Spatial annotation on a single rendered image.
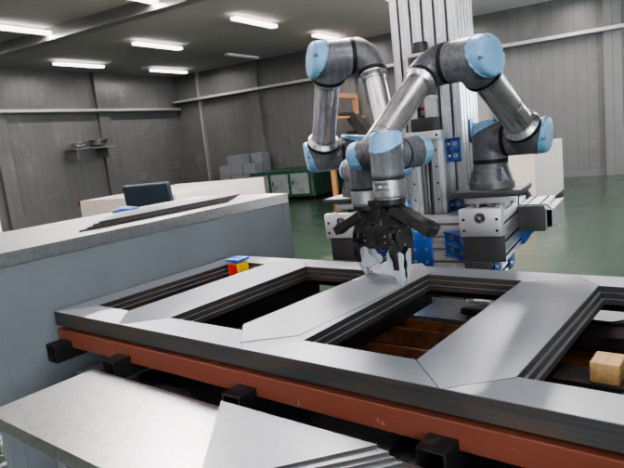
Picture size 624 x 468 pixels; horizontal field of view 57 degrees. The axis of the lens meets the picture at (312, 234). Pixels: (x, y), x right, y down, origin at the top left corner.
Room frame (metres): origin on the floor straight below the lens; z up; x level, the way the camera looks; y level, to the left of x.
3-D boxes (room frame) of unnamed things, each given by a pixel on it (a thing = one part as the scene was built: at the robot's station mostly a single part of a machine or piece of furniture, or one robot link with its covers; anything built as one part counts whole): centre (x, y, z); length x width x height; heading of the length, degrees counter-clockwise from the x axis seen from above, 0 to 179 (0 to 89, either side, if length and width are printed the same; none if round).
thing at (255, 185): (8.15, 1.83, 0.40); 2.05 x 1.66 x 0.81; 152
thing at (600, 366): (0.99, -0.51, 0.79); 0.06 x 0.05 x 0.04; 141
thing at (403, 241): (1.33, -0.18, 1.05); 0.09 x 0.08 x 0.12; 51
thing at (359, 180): (1.67, -0.16, 1.16); 0.09 x 0.08 x 0.11; 9
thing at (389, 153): (1.33, -0.19, 1.21); 0.09 x 0.08 x 0.11; 136
